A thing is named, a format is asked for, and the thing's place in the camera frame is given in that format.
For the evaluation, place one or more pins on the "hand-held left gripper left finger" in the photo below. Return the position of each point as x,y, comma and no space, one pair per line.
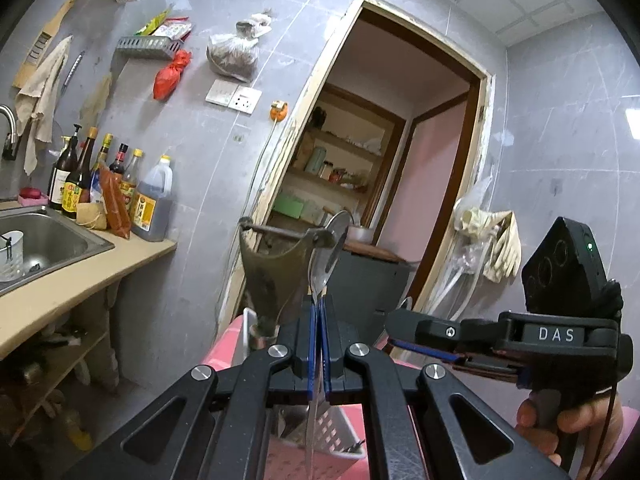
312,350

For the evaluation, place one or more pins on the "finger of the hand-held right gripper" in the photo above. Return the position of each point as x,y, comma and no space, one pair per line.
435,332
465,362

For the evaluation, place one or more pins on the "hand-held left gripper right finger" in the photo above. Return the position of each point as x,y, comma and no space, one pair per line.
326,350

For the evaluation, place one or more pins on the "white perforated utensil holder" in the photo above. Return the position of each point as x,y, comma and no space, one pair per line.
335,435

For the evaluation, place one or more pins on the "metal peeler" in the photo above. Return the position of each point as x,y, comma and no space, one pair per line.
270,270

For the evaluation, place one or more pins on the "steel spoon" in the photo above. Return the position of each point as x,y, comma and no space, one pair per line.
331,242

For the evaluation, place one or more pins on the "person's right hand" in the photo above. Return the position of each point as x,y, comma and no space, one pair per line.
595,420

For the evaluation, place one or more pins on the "grey cabinet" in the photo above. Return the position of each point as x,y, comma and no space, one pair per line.
372,287

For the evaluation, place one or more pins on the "wooden cutting board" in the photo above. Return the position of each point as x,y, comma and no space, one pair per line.
375,251

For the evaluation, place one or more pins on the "cream rubber gloves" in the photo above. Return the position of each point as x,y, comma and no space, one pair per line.
495,247

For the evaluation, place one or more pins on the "steel pot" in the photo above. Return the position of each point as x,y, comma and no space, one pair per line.
359,233

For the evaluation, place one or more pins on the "clear plastic bag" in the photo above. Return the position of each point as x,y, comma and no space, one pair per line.
475,192

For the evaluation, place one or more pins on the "green box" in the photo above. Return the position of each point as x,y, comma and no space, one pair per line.
289,206

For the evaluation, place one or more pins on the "teal jar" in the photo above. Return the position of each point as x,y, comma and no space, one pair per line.
315,160

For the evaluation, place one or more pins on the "wooden shelf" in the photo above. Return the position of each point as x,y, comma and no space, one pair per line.
345,152

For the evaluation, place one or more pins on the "large dark oil jug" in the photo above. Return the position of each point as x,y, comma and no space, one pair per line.
152,202

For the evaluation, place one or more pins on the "beige kitchen counter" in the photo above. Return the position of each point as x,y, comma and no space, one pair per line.
75,282

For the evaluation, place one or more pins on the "clear bottle yellow cap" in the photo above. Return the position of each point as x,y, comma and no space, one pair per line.
131,172

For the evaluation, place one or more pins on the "dark bottle red cap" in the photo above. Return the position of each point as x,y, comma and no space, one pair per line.
118,160

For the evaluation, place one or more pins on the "sauce bottle yellow cap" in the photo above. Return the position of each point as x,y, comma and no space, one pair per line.
102,160

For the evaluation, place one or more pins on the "steel sink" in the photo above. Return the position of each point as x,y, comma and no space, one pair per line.
45,247

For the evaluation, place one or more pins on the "dark sauce bottle yellow label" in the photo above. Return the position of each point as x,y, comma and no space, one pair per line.
80,182

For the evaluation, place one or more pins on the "black pump bottle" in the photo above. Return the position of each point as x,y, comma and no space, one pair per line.
62,175

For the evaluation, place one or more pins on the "red plastic bag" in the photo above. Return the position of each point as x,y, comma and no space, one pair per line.
170,75

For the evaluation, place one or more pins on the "clear bag with dark contents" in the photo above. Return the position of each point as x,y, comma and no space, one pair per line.
235,49

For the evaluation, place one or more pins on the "white cup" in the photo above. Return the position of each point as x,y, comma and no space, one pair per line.
11,256

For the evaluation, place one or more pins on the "pink soap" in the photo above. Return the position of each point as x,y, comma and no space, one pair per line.
30,194

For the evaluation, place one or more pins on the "beige cloth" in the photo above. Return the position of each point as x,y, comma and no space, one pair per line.
95,101

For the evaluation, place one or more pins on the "hanging knife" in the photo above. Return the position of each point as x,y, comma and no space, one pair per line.
72,72

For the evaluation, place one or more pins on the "beige towel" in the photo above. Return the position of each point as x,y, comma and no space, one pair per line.
42,95

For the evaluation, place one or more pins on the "steel faucet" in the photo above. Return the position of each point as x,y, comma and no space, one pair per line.
9,130

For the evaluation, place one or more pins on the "wooden door frame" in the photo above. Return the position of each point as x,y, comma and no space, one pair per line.
300,110

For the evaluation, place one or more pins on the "orange wall hook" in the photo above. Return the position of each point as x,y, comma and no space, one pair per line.
279,110

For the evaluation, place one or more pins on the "wall switch and socket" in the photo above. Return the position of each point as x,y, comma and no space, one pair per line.
221,92

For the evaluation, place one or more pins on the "wooden spatula on wall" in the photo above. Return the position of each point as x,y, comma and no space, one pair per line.
47,40

